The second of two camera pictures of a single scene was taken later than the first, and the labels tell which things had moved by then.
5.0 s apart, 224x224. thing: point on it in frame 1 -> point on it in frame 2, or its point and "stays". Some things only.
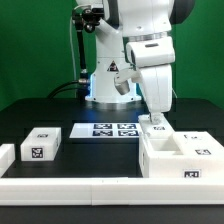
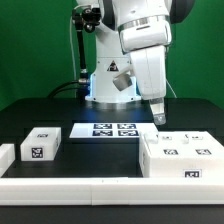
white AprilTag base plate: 105,130 stays
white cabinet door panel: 198,143 stays
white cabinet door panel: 162,130 -> 163,144
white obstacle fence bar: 111,191 stays
